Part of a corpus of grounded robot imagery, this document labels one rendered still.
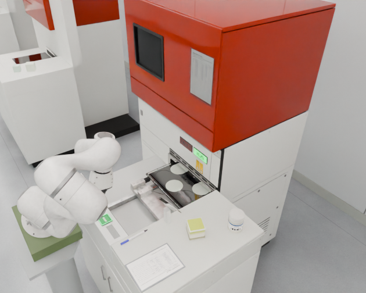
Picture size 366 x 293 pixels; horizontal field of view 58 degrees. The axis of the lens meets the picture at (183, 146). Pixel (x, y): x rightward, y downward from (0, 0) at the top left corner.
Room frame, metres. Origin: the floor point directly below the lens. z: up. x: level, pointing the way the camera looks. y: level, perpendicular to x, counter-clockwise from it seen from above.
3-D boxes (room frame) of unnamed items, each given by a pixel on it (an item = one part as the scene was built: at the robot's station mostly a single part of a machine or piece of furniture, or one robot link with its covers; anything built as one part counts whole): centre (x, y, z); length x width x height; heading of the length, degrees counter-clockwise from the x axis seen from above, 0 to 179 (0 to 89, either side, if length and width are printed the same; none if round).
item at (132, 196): (1.41, 0.24, 0.84); 0.50 x 0.02 x 0.03; 127
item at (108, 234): (1.19, 0.45, 0.89); 0.55 x 0.09 x 0.14; 37
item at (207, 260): (0.98, -0.04, 0.89); 0.62 x 0.35 x 0.14; 127
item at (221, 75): (1.83, -0.20, 1.52); 0.81 x 0.75 x 0.59; 37
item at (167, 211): (1.09, 0.06, 1.03); 0.06 x 0.04 x 0.13; 127
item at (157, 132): (1.64, 0.05, 1.02); 0.82 x 0.03 x 0.40; 37
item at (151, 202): (1.29, 0.16, 0.87); 0.36 x 0.08 x 0.03; 37
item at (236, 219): (1.05, -0.25, 1.01); 0.07 x 0.07 x 0.10
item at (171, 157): (1.49, -0.04, 0.89); 0.44 x 0.02 x 0.10; 37
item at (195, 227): (1.01, -0.06, 1.00); 0.07 x 0.07 x 0.07; 13
